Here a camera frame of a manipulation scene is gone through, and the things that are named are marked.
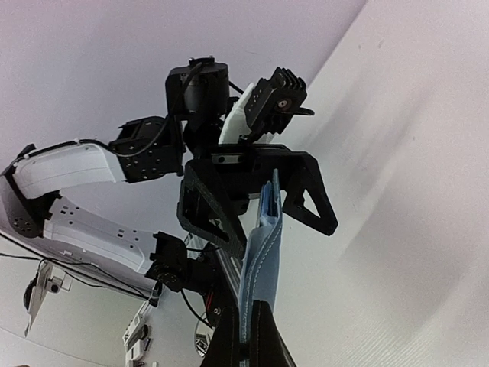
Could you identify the background camera stand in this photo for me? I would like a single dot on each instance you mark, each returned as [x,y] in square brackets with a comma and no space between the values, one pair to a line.
[48,279]

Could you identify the blue card holder wallet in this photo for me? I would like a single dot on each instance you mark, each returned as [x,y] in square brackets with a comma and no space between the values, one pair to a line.
[261,263]

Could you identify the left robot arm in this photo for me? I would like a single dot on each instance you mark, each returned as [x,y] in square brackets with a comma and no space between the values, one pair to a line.
[160,206]

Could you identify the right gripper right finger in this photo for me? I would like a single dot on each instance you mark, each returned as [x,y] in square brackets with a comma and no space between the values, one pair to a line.
[267,346]

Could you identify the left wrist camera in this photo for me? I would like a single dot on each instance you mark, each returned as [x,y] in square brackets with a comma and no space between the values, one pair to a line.
[265,108]

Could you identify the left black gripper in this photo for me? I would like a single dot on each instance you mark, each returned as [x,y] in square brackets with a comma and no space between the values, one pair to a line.
[219,179]

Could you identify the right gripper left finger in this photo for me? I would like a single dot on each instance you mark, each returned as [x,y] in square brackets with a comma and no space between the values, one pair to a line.
[225,347]

